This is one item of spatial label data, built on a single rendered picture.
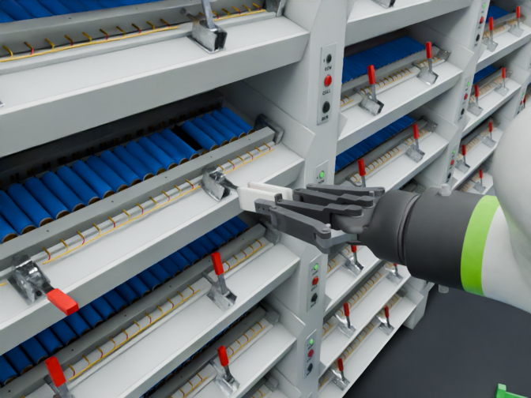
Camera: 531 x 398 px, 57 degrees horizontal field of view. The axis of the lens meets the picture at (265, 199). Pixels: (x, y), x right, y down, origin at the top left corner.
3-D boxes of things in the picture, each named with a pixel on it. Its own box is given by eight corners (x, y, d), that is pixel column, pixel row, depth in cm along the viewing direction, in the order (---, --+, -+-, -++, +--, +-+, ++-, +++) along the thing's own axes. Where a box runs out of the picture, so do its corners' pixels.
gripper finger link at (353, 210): (366, 238, 54) (360, 243, 53) (281, 221, 60) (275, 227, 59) (364, 205, 52) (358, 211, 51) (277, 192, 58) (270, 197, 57)
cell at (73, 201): (54, 179, 61) (85, 212, 59) (40, 185, 60) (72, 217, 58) (54, 169, 60) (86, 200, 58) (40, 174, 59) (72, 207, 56)
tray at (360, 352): (411, 312, 168) (431, 288, 159) (308, 437, 127) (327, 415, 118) (363, 273, 175) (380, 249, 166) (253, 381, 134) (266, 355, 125)
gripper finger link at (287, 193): (288, 190, 60) (291, 188, 60) (246, 182, 64) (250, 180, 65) (291, 212, 61) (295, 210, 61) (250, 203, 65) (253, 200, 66)
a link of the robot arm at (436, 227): (497, 172, 47) (462, 210, 41) (491, 276, 51) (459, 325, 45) (435, 164, 51) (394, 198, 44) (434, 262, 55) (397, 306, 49)
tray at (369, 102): (454, 85, 129) (483, 37, 120) (327, 161, 88) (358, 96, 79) (392, 47, 136) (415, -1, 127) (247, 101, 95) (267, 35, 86)
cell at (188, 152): (168, 136, 73) (197, 161, 71) (159, 140, 72) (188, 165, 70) (170, 126, 72) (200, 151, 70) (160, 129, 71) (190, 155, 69)
